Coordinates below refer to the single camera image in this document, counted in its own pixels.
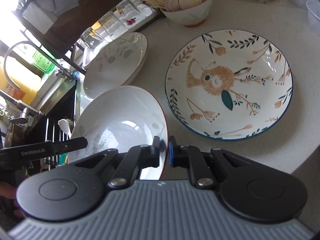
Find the small steel tap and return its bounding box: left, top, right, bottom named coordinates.
left=7, top=99, right=44, bottom=127

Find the white leaf-pattern plate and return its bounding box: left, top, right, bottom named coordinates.
left=83, top=32, right=149, bottom=99

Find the white pink spoon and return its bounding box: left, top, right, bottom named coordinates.
left=58, top=119, right=73, bottom=139

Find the upturned clear glass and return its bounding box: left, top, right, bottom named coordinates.
left=80, top=27, right=104, bottom=51

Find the black dish rack shelf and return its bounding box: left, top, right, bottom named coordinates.
left=20, top=0, right=123, bottom=59

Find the bowl of garlic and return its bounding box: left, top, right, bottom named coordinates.
left=161, top=0, right=213, bottom=28

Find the upturned printed glass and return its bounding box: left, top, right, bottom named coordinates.
left=116, top=0, right=143, bottom=28

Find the green soap bottle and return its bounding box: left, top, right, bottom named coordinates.
left=32, top=50, right=55, bottom=74

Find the white leaf-pattern bowl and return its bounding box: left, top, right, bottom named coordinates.
left=68, top=86, right=168, bottom=180

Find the bear-pattern floral plate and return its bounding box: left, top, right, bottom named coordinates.
left=165, top=29, right=293, bottom=141

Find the curved steel faucet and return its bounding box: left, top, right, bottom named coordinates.
left=8, top=41, right=77, bottom=90

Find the black sink drain rack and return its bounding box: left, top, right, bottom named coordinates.
left=30, top=80, right=78, bottom=170

